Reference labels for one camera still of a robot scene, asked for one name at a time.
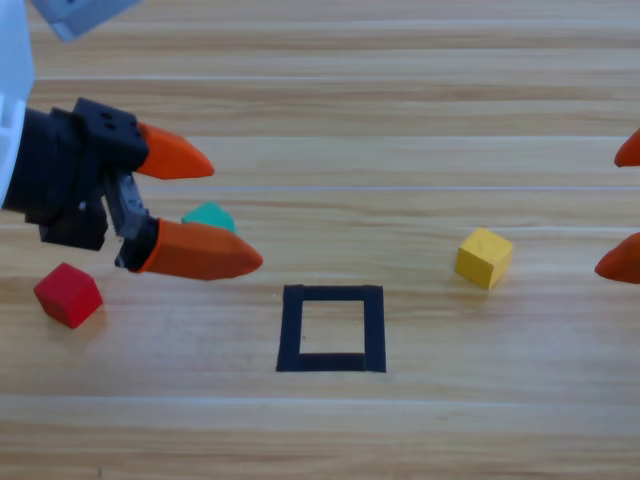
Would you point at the yellow wooden cube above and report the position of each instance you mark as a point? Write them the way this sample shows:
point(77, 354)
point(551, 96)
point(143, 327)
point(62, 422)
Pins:
point(482, 255)

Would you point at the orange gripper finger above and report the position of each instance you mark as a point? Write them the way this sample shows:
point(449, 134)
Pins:
point(631, 152)
point(625, 262)
point(200, 250)

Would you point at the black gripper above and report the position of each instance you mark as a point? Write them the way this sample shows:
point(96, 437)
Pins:
point(55, 175)

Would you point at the green wooden cube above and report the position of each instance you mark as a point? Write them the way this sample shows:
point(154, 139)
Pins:
point(210, 215)

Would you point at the black tape square outline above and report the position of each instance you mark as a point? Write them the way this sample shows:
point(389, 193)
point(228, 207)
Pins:
point(292, 325)

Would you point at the red wooden cube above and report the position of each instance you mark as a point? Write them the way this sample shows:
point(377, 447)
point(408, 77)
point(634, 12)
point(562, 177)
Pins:
point(67, 295)

